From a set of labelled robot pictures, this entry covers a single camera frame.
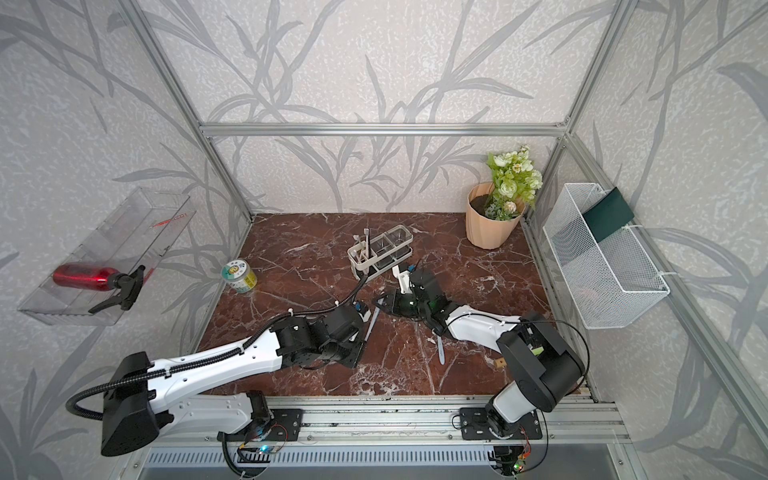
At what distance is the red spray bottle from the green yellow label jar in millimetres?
370

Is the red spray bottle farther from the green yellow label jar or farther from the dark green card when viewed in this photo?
the dark green card

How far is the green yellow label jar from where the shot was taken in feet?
3.13

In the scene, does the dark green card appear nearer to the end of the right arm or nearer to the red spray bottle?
the end of the right arm

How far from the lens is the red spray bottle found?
0.54 meters
